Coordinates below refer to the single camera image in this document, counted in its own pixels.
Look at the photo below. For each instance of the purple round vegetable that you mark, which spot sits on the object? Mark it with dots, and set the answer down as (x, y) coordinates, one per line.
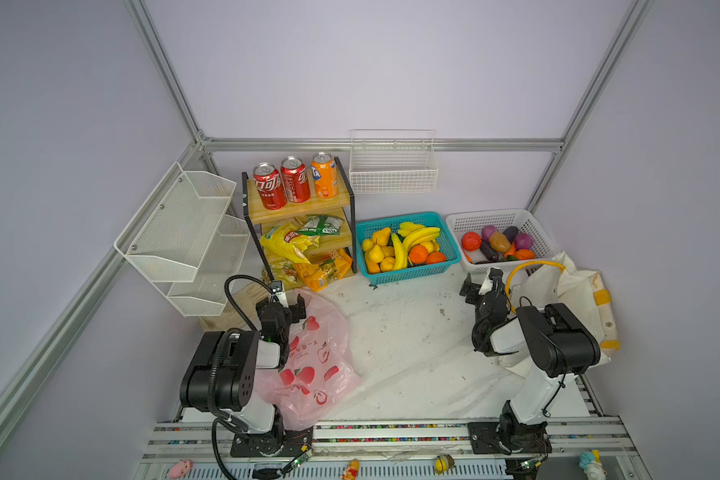
(523, 241)

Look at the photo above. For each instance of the red tomato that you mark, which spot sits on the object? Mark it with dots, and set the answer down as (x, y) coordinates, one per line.
(471, 241)

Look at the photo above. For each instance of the orange fruit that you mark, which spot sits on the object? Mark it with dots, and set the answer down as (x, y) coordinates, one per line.
(418, 255)

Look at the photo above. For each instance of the wooden three-tier shelf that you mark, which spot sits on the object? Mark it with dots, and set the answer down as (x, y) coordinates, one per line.
(259, 219)

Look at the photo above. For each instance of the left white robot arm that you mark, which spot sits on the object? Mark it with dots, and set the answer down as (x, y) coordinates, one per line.
(221, 374)

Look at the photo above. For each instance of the white wire wall basket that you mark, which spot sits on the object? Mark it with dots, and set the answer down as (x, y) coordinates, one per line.
(387, 161)

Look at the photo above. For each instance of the orange snack bag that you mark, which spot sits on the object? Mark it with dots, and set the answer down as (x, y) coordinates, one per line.
(325, 268)

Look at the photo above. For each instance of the white plastic vegetable basket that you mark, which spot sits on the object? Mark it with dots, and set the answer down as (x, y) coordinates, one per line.
(543, 246)

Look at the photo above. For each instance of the green snack bag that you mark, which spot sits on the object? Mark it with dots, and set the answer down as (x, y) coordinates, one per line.
(321, 225)

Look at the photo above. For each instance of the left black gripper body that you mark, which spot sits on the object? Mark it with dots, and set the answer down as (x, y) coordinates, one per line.
(285, 310)

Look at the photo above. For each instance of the teal plastic fruit basket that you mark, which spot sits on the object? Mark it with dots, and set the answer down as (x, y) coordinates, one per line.
(448, 245)

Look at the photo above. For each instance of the red cola can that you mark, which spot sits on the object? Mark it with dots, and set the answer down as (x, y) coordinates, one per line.
(295, 180)
(269, 185)

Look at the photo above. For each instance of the orange soda can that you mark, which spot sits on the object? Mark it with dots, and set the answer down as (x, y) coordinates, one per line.
(325, 175)

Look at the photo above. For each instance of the white mesh two-tier rack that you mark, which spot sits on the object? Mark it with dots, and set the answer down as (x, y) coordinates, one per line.
(185, 242)

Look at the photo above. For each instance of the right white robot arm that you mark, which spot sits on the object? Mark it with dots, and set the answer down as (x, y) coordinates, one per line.
(559, 346)

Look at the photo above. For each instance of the brown potato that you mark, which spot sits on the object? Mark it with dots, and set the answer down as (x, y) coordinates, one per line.
(499, 242)

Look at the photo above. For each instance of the yellow banana bunch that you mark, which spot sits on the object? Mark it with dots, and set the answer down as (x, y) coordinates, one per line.
(408, 236)

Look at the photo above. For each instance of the aluminium rail base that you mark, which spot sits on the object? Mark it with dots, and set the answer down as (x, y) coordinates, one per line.
(591, 447)

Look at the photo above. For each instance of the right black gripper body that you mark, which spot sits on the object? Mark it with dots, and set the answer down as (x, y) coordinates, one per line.
(477, 291)

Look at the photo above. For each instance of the pink plastic grocery bag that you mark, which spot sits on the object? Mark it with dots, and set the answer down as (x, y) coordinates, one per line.
(319, 371)

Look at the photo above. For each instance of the yellow chips bag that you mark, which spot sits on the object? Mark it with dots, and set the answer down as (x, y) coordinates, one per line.
(286, 241)

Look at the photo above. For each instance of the yellow pear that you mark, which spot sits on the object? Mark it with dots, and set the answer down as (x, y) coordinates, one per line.
(375, 255)

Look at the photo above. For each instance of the white canvas tote bag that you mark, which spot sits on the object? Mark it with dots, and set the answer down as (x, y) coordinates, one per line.
(558, 280)

